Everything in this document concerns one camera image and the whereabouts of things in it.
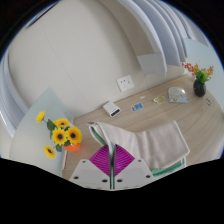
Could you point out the orange flowers in black vase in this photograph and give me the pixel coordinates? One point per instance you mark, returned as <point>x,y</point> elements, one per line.
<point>199,88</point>

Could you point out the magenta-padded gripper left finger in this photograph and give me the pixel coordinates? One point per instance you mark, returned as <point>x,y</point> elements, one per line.
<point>95,171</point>

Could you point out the beige and green towel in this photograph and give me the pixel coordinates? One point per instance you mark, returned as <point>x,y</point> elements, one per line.
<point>153,143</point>

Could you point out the fan-shaped printed card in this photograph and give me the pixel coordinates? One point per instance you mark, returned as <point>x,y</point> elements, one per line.
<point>177,95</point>

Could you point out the white wall socket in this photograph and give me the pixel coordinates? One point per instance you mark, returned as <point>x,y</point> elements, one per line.
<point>125,83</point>

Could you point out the frosted glass desk partition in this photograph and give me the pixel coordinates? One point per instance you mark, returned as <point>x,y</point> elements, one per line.
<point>206,53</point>
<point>31,140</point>

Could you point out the sunflowers in orange vase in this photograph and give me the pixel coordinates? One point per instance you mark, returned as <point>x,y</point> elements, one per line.
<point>63,135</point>

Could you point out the small blue card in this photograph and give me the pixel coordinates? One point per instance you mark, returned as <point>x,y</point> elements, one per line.
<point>137,106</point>

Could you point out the white pleated curtain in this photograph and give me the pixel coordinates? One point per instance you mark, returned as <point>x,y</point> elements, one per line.
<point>10,100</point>
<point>160,30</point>

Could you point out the small white box device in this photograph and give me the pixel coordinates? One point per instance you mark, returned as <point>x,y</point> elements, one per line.
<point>111,109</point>

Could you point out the small metal hook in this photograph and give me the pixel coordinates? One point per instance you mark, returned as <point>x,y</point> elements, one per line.
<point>208,101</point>

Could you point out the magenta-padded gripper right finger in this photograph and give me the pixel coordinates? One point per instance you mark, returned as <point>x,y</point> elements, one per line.
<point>130,171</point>

